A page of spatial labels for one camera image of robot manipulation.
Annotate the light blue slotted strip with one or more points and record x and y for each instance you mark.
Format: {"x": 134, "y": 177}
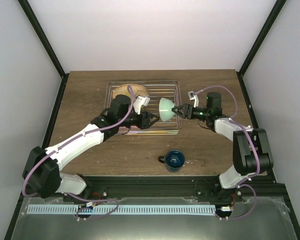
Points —
{"x": 68, "y": 209}

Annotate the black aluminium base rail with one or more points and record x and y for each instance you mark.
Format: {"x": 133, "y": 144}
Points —
{"x": 204, "y": 188}

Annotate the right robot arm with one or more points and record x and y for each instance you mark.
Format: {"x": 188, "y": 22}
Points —
{"x": 251, "y": 151}

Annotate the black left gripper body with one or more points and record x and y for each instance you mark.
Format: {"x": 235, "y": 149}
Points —
{"x": 143, "y": 123}

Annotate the mint green bowl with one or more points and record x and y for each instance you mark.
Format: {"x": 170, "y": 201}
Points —
{"x": 165, "y": 109}

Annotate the dark blue mug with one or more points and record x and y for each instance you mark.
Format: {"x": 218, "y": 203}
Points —
{"x": 173, "y": 160}

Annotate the chrome wire dish rack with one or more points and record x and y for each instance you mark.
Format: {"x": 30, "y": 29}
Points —
{"x": 157, "y": 89}

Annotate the left black frame post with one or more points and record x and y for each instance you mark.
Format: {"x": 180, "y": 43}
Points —
{"x": 33, "y": 20}

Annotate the right black frame post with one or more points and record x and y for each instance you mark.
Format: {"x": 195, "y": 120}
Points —
{"x": 270, "y": 20}

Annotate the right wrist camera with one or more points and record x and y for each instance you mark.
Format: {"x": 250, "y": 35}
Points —
{"x": 193, "y": 97}

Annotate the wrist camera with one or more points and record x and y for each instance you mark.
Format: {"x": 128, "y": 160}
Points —
{"x": 193, "y": 97}
{"x": 141, "y": 101}

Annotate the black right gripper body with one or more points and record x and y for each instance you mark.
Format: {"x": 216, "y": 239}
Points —
{"x": 190, "y": 107}

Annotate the metal front panel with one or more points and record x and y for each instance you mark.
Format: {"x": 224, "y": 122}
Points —
{"x": 261, "y": 218}

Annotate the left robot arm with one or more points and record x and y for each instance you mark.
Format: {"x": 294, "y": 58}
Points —
{"x": 42, "y": 173}

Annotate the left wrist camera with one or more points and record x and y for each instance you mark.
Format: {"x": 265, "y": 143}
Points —
{"x": 141, "y": 101}

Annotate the black frame post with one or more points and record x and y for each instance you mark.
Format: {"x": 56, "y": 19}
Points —
{"x": 33, "y": 20}
{"x": 270, "y": 20}

